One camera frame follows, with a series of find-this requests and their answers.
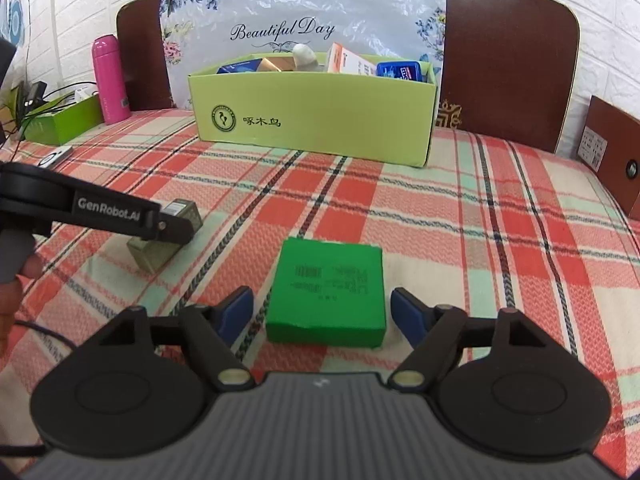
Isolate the olive grey small box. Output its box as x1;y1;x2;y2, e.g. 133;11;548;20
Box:
127;198;203;273

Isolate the blue box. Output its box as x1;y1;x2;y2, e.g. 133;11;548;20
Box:
217;58;262;74

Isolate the tall gold box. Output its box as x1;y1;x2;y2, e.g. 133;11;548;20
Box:
257;56;296;73

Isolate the white orange medicine box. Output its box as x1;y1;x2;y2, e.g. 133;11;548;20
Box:
324;44;376;76

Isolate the blue cube tin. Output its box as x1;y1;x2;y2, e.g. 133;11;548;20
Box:
376;61;423;81

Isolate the person left hand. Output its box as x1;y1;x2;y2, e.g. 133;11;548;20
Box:
0;255;42;354

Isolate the white remote control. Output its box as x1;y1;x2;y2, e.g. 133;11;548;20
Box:
37;146;73;169

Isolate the green tissue box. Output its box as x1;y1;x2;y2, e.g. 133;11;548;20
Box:
23;96;103;146

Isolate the black charger device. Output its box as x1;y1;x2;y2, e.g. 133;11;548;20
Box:
24;80;48;113

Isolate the pink thermos bottle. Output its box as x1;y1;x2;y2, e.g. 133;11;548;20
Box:
91;35;131;125

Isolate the white tube in organizer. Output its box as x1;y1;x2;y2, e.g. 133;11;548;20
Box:
291;44;321;72

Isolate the light green organizer box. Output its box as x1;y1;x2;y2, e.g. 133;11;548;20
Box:
188;63;439;167

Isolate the brown cardboard box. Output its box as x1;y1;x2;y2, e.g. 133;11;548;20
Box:
577;96;640;220

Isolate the brown wooden headboard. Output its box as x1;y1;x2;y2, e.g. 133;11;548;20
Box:
116;0;579;152

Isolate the floral plastic bag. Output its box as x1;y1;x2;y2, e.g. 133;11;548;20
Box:
158;0;447;108

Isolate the black cable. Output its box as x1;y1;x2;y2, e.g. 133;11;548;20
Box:
4;80;99;141

